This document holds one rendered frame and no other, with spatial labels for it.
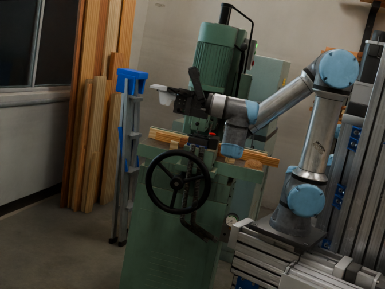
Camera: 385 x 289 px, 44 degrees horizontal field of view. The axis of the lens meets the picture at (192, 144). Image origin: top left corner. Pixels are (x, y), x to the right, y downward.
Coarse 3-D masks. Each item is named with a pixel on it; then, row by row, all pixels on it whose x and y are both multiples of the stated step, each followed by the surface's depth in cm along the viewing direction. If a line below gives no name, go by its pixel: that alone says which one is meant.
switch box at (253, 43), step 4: (248, 40) 250; (252, 40) 250; (248, 44) 251; (252, 44) 250; (252, 48) 251; (252, 52) 251; (252, 56) 251; (248, 60) 252; (252, 60) 253; (244, 64) 253; (248, 64) 252; (244, 68) 253; (248, 68) 253
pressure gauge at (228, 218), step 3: (231, 213) 217; (234, 213) 218; (228, 216) 216; (231, 216) 216; (234, 216) 216; (237, 216) 217; (225, 219) 216; (228, 219) 216; (231, 219) 216; (234, 219) 216; (237, 219) 216; (225, 222) 217; (228, 222) 217; (231, 222) 216; (234, 222) 216; (228, 225) 217; (231, 225) 217
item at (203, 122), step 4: (192, 116) 230; (208, 116) 234; (192, 120) 230; (196, 120) 230; (200, 120) 229; (204, 120) 229; (208, 120) 236; (192, 124) 230; (200, 124) 230; (204, 124) 229; (208, 124) 240; (192, 128) 230; (196, 128) 230; (200, 128) 230; (204, 128) 230
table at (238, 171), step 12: (144, 144) 224; (156, 144) 229; (168, 144) 234; (144, 156) 225; (180, 156) 222; (180, 168) 213; (192, 168) 212; (216, 168) 219; (228, 168) 219; (240, 168) 218; (264, 168) 224; (252, 180) 218
